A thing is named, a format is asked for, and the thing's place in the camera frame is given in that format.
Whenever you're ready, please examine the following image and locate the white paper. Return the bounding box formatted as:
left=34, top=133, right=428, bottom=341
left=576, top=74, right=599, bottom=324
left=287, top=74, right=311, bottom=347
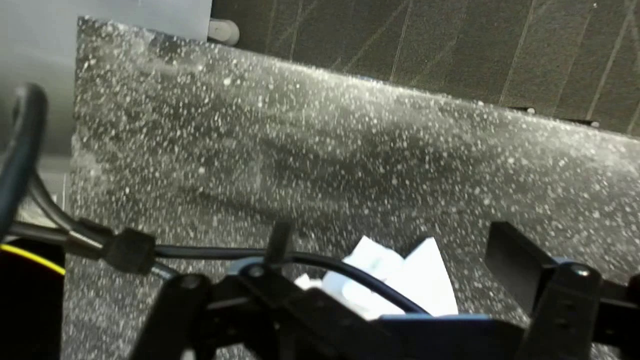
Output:
left=292, top=233, right=463, bottom=317

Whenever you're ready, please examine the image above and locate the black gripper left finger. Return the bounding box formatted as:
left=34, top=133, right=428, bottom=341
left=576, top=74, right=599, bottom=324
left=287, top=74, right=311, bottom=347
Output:
left=128, top=218, right=376, bottom=360

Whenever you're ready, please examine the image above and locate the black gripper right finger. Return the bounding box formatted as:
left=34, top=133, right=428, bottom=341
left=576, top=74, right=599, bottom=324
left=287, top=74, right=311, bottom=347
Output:
left=485, top=220, right=640, bottom=360

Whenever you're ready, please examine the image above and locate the yellow cable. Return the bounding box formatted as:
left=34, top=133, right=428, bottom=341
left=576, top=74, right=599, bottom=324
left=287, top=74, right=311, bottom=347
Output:
left=0, top=241, right=69, bottom=277

